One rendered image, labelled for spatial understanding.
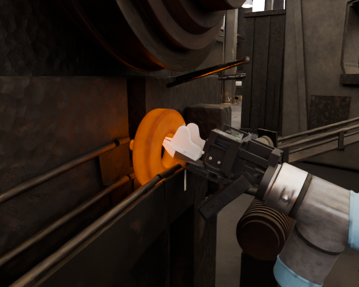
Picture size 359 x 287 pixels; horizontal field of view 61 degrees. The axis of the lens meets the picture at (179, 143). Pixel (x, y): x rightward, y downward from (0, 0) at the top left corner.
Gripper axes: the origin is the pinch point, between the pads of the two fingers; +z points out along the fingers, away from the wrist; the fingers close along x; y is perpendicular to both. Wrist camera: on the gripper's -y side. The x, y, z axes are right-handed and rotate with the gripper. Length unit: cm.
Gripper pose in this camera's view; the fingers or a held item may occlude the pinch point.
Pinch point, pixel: (165, 144)
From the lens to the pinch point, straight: 56.9
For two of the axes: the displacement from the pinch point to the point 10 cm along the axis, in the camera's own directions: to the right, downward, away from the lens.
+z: -8.5, -4.0, 3.5
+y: 2.7, -9.0, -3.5
